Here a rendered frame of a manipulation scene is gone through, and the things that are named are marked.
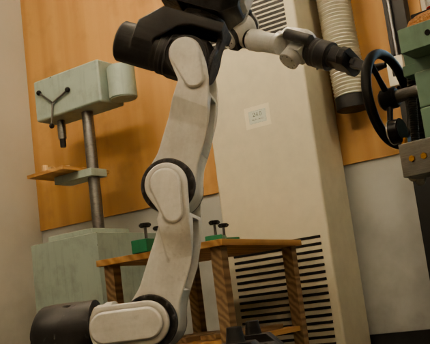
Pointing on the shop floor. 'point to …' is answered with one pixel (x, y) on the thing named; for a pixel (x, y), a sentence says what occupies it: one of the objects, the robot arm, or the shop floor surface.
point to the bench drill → (71, 295)
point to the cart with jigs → (218, 241)
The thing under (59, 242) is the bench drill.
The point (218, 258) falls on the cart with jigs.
